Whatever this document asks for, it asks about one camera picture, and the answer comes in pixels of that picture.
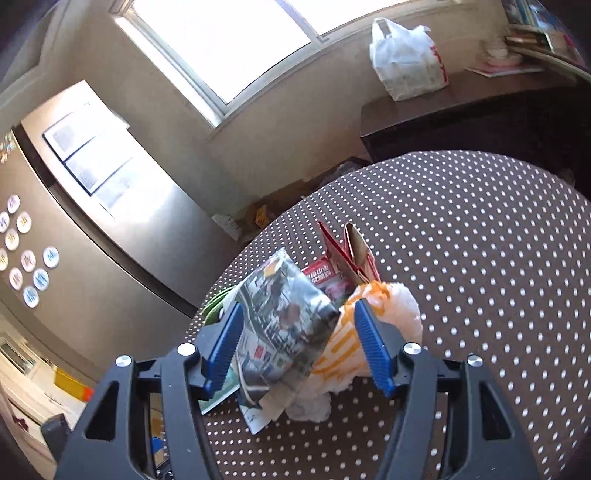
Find light blue toothpaste box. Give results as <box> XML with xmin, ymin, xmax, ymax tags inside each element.
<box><xmin>199</xmin><ymin>368</ymin><xmax>239</xmax><ymax>415</ymax></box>

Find orange white plastic bag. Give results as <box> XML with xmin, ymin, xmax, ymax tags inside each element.
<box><xmin>286</xmin><ymin>281</ymin><xmax>423</xmax><ymax>423</ymax></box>

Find green wrapper bundle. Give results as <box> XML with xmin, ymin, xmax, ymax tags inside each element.
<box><xmin>202</xmin><ymin>286</ymin><xmax>235</xmax><ymax>325</ymax></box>

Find grey printed foil bag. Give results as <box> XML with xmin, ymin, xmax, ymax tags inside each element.
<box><xmin>231</xmin><ymin>249</ymin><xmax>339</xmax><ymax>433</ymax></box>

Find red brown paper bag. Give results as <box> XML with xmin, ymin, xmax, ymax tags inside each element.
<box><xmin>318</xmin><ymin>221</ymin><xmax>382</xmax><ymax>285</ymax></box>

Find orange plastic stool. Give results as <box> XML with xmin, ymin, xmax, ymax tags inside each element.
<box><xmin>82</xmin><ymin>387</ymin><xmax>94</xmax><ymax>402</ymax></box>

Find yellow plastic stool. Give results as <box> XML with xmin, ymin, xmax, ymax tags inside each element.
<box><xmin>54</xmin><ymin>368</ymin><xmax>86</xmax><ymax>400</ymax></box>

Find silver double-door refrigerator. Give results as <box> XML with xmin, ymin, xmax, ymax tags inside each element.
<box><xmin>1</xmin><ymin>81</ymin><xmax>238</xmax><ymax>383</ymax></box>

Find brown polka dot tablecloth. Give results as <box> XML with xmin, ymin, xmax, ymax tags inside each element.
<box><xmin>213</xmin><ymin>151</ymin><xmax>590</xmax><ymax>479</ymax></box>

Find small yellow box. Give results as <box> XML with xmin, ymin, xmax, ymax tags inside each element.
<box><xmin>254</xmin><ymin>205</ymin><xmax>273</xmax><ymax>229</ymax></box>

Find dark wooden side cabinet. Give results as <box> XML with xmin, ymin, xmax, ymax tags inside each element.
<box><xmin>360</xmin><ymin>71</ymin><xmax>590</xmax><ymax>191</ymax></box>

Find white plastic shopping bag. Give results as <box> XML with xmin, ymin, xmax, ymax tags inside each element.
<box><xmin>369</xmin><ymin>17</ymin><xmax>449</xmax><ymax>102</ymax></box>

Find white framed window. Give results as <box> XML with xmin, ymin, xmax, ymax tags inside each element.
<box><xmin>108</xmin><ymin>1</ymin><xmax>463</xmax><ymax>129</ymax></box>

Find stacked bowls on cabinet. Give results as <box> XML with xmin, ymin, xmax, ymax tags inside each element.
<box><xmin>483</xmin><ymin>39</ymin><xmax>522</xmax><ymax>68</ymax></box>

